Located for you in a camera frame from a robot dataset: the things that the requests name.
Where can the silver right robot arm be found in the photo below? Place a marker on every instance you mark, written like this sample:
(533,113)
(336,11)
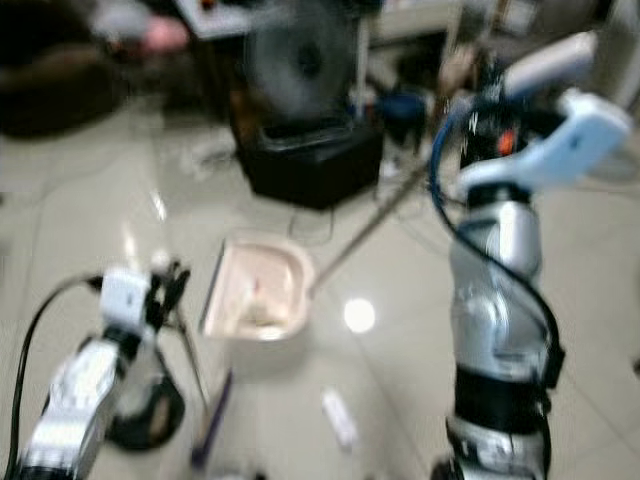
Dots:
(500,320)

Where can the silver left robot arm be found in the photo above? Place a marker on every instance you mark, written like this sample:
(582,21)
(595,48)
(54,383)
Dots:
(75,400)

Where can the blue stool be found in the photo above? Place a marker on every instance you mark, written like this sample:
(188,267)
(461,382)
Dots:
(400,110)

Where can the dark round bin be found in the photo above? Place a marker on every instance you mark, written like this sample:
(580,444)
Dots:
(155,410)

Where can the dark brown sofa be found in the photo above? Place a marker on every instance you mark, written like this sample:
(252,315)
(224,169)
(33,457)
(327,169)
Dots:
(60,85)

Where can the black box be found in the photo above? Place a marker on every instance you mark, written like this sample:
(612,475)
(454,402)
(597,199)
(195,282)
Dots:
(310,165)

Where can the black round fan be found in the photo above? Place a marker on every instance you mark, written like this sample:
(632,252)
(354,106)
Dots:
(300,65)

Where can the white scrap of litter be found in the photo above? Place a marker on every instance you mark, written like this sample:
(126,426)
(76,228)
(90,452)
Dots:
(339,418)

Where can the pink cloth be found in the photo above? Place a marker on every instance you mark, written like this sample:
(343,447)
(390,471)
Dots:
(166,35)

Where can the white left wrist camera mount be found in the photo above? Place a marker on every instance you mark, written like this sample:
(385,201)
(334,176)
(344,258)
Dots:
(125,298)

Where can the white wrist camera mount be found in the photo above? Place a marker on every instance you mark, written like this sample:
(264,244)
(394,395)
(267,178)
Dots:
(550,150)
(125,298)

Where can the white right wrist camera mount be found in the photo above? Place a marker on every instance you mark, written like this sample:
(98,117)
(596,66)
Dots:
(550,150)

